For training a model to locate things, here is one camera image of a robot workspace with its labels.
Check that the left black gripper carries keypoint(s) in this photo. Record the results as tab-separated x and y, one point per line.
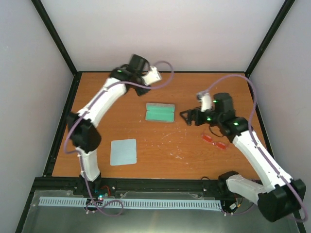
139	91

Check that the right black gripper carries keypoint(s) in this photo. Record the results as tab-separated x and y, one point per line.
198	119

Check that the grey glasses case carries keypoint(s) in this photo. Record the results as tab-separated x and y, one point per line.
160	112

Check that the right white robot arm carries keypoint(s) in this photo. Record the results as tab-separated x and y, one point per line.
278	194

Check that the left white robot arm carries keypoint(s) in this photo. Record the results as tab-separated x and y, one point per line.
82	125

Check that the red sunglasses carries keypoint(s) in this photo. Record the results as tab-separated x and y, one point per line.
211	138

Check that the light blue cleaning cloth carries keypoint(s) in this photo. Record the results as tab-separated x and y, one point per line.
123	152

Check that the metal front plate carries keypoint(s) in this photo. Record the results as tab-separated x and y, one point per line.
64	212

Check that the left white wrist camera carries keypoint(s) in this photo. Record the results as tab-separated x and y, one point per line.
152	76

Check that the light blue slotted cable duct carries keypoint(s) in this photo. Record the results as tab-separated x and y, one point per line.
145	204

